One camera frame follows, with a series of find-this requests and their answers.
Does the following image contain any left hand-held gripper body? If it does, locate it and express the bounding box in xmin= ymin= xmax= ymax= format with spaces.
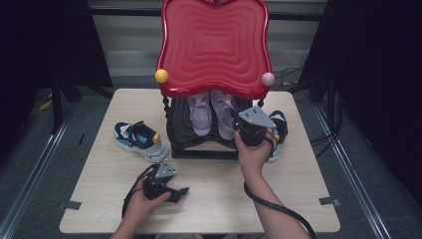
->
xmin=142 ymin=158 xmax=177 ymax=202

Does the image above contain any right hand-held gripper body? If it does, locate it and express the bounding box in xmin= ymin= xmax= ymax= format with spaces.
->
xmin=232 ymin=106 xmax=278 ymax=147

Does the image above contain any purple translucent sandal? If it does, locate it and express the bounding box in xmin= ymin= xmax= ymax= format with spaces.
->
xmin=186 ymin=92 xmax=214 ymax=137
xmin=210 ymin=90 xmax=239 ymax=141

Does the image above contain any red and black shoe rack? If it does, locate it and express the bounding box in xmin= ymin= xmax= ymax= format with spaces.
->
xmin=154 ymin=0 xmax=277 ymax=161

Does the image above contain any person's right hand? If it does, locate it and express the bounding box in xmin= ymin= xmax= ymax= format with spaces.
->
xmin=234 ymin=128 xmax=277 ymax=178

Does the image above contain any person's left hand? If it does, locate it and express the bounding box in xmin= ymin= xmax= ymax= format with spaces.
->
xmin=123 ymin=173 xmax=172 ymax=231

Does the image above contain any navy and white sneaker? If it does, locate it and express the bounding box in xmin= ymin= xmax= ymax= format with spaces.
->
xmin=265 ymin=110 xmax=290 ymax=163
xmin=113 ymin=119 xmax=170 ymax=163

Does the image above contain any dark metal stand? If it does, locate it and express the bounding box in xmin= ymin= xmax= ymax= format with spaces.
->
xmin=288 ymin=75 xmax=344 ymax=135
xmin=50 ymin=75 xmax=113 ymax=135

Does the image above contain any grey tape piece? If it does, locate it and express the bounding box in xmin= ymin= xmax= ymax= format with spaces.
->
xmin=317 ymin=196 xmax=342 ymax=207
xmin=63 ymin=200 xmax=83 ymax=211

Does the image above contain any yellow strip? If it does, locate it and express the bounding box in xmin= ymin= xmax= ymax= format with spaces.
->
xmin=37 ymin=93 xmax=54 ymax=113

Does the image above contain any dark curtain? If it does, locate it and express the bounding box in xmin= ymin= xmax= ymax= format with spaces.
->
xmin=298 ymin=0 xmax=422 ymax=208
xmin=0 ymin=0 xmax=113 ymax=160

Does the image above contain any black horizontal bar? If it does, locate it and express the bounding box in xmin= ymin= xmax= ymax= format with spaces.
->
xmin=89 ymin=6 xmax=327 ymax=23

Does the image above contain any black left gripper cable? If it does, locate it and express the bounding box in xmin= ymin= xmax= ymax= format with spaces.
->
xmin=121 ymin=163 xmax=157 ymax=219

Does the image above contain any black floor cable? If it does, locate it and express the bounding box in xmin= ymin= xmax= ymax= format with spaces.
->
xmin=274 ymin=66 xmax=305 ymax=88
xmin=310 ymin=129 xmax=336 ymax=159

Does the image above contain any metal floor rail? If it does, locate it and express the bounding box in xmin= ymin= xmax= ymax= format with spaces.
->
xmin=0 ymin=103 xmax=79 ymax=239
xmin=313 ymin=104 xmax=393 ymax=239

